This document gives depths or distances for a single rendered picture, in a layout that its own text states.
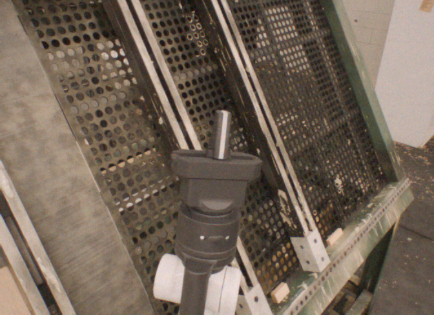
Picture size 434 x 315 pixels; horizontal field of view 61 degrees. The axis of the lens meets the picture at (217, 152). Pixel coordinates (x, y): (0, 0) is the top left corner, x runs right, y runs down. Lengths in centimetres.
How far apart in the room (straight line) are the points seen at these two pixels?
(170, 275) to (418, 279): 230
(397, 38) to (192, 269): 371
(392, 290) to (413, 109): 209
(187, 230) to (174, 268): 8
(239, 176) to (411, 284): 227
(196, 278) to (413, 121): 381
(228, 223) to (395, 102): 376
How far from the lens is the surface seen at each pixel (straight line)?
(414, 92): 410
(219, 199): 49
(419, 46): 400
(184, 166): 46
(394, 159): 182
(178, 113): 95
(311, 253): 124
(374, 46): 566
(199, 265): 50
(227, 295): 55
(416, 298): 262
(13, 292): 84
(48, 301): 80
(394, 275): 270
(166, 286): 56
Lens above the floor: 184
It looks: 30 degrees down
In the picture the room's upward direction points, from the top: straight up
